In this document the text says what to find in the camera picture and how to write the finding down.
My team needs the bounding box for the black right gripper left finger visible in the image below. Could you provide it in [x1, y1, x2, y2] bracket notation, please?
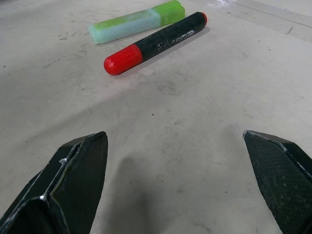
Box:
[0, 131, 109, 234]

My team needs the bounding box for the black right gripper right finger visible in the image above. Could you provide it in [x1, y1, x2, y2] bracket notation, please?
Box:
[243, 130, 312, 234]

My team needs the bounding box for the green highlighter pen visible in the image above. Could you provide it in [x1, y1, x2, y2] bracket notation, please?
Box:
[88, 0, 186, 45]

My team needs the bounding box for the black marker with red cap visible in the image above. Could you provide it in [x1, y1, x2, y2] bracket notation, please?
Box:
[103, 11, 208, 76]

